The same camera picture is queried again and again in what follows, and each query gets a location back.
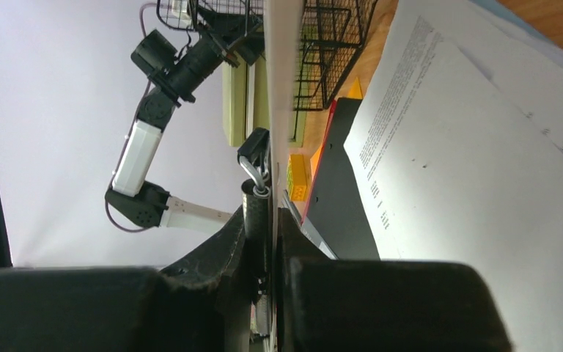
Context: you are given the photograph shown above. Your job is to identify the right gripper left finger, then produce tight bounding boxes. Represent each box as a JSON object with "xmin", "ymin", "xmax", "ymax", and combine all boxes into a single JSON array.
[{"xmin": 0, "ymin": 209, "xmax": 248, "ymax": 351}]

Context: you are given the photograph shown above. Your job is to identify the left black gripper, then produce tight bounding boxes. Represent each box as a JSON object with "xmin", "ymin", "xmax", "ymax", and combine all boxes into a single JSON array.
[{"xmin": 202, "ymin": 14, "xmax": 265, "ymax": 67}]

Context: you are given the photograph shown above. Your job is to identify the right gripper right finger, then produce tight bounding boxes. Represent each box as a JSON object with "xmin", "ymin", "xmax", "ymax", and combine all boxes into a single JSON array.
[{"xmin": 277, "ymin": 209, "xmax": 513, "ymax": 351}]

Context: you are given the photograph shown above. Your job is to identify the green drawer cabinet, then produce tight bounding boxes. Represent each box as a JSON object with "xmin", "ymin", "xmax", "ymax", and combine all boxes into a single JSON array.
[{"xmin": 221, "ymin": 53, "xmax": 308, "ymax": 149}]

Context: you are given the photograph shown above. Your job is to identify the black wire mesh basket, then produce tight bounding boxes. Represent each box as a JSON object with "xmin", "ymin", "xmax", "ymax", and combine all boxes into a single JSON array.
[{"xmin": 155, "ymin": 0, "xmax": 380, "ymax": 139}]

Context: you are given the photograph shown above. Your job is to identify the papers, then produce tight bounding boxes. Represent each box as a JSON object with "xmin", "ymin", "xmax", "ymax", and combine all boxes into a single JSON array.
[{"xmin": 344, "ymin": 1, "xmax": 563, "ymax": 351}]

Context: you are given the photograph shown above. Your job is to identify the white clipboard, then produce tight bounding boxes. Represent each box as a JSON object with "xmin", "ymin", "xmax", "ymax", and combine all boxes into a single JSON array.
[{"xmin": 243, "ymin": 1, "xmax": 303, "ymax": 351}]

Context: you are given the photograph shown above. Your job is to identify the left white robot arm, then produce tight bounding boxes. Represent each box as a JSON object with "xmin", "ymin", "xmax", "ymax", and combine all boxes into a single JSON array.
[{"xmin": 105, "ymin": 14, "xmax": 264, "ymax": 233}]

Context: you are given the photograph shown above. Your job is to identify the black clip file folder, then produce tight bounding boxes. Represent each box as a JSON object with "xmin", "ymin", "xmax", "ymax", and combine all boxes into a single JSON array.
[{"xmin": 301, "ymin": 98, "xmax": 379, "ymax": 260}]

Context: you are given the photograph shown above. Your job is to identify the red folder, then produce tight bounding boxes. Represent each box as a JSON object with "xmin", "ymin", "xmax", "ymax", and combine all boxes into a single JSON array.
[{"xmin": 301, "ymin": 99, "xmax": 337, "ymax": 222}]

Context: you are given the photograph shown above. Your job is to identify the yellow grid box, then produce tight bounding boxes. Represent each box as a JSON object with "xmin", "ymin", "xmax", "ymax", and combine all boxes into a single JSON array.
[{"xmin": 287, "ymin": 153, "xmax": 312, "ymax": 202}]

